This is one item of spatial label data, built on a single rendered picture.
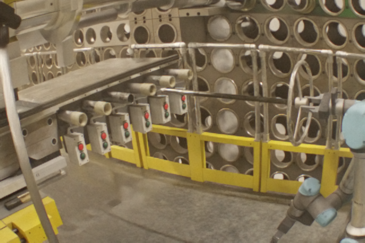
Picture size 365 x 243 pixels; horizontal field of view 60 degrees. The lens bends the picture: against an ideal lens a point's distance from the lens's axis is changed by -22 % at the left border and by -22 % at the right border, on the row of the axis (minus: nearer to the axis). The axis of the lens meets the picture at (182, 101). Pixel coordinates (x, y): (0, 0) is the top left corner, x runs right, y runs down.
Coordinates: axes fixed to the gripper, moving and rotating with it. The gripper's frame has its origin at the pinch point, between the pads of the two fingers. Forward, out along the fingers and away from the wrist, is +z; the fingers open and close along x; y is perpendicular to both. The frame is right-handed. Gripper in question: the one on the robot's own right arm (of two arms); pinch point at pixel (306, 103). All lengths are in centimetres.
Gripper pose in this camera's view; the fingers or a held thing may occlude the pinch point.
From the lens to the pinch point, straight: 167.3
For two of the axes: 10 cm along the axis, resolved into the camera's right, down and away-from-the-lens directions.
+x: 5.0, -6.2, 6.1
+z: -8.1, -0.8, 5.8
